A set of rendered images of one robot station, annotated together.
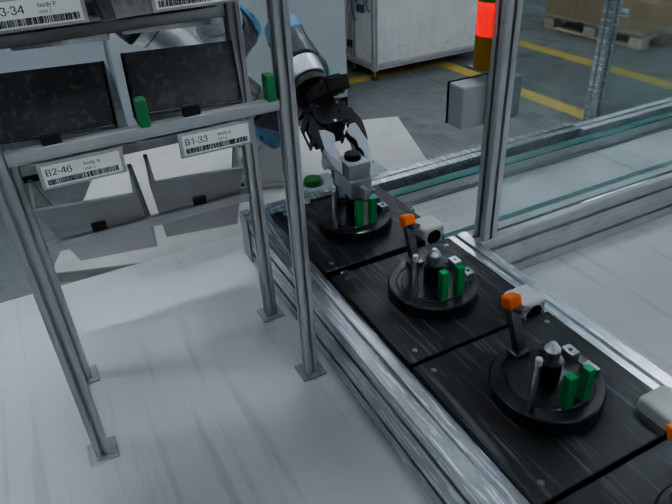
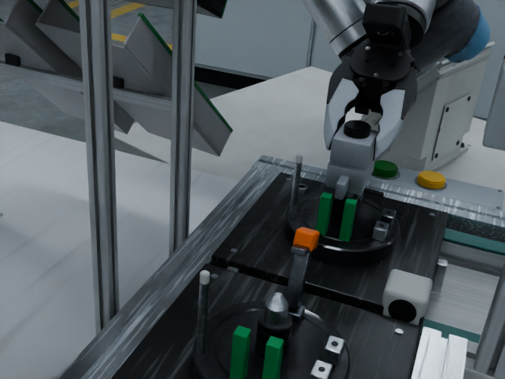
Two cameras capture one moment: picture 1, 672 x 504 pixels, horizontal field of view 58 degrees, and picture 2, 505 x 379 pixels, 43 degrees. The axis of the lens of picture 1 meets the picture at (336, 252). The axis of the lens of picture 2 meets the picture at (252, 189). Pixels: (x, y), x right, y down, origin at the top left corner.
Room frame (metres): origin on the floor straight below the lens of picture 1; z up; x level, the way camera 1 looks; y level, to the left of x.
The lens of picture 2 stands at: (0.44, -0.43, 1.38)
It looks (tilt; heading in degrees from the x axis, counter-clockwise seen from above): 28 degrees down; 45
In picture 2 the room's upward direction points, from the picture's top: 5 degrees clockwise
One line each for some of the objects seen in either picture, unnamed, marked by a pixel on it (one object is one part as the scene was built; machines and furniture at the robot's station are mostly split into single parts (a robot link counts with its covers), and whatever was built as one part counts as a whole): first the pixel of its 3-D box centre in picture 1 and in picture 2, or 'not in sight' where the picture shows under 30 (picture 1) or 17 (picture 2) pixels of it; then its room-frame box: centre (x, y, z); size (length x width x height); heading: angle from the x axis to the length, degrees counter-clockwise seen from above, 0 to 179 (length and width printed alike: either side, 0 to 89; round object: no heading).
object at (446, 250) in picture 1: (434, 269); (273, 330); (0.77, -0.15, 1.01); 0.24 x 0.24 x 0.13; 26
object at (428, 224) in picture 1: (426, 231); (405, 298); (0.95, -0.17, 0.97); 0.05 x 0.05 x 0.04; 26
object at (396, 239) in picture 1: (354, 227); (338, 238); (1.00, -0.04, 0.96); 0.24 x 0.24 x 0.02; 26
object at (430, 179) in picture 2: not in sight; (430, 182); (1.23, -0.02, 0.96); 0.04 x 0.04 x 0.02
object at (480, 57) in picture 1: (490, 50); not in sight; (0.97, -0.26, 1.28); 0.05 x 0.05 x 0.05
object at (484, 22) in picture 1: (493, 17); not in sight; (0.97, -0.26, 1.33); 0.05 x 0.05 x 0.05
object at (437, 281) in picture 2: not in sight; (439, 275); (1.05, -0.15, 0.95); 0.01 x 0.01 x 0.04; 26
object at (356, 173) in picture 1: (355, 173); (351, 156); (0.99, -0.04, 1.08); 0.08 x 0.04 x 0.07; 26
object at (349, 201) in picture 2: (372, 209); (347, 219); (0.96, -0.07, 1.01); 0.01 x 0.01 x 0.05; 26
